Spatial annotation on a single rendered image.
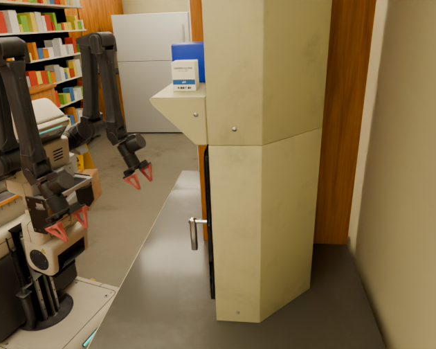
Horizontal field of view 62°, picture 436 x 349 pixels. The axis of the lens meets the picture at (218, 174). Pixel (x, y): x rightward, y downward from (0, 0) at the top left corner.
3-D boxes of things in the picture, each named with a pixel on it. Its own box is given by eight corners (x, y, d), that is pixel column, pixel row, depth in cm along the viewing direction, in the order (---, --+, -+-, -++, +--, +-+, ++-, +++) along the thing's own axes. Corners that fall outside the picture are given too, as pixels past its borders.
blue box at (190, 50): (218, 76, 97) (217, 41, 94) (214, 82, 88) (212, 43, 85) (181, 77, 99) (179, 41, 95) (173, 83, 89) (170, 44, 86)
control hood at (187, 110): (223, 110, 104) (222, 75, 101) (207, 146, 75) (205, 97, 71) (184, 111, 106) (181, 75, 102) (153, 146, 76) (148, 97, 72)
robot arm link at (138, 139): (118, 129, 161) (106, 134, 154) (136, 118, 155) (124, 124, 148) (131, 152, 163) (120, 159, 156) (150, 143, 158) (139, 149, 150)
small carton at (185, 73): (199, 86, 83) (198, 59, 80) (196, 91, 78) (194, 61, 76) (177, 87, 83) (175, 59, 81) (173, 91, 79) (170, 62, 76)
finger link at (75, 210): (97, 222, 129) (83, 199, 127) (83, 232, 123) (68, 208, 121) (84, 226, 132) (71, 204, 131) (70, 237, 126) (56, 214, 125)
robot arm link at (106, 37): (88, 27, 148) (71, 28, 140) (117, 32, 144) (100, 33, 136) (93, 131, 168) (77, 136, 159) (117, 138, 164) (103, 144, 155)
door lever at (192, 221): (210, 253, 90) (212, 246, 92) (209, 219, 86) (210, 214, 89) (189, 252, 91) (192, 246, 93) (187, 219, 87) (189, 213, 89)
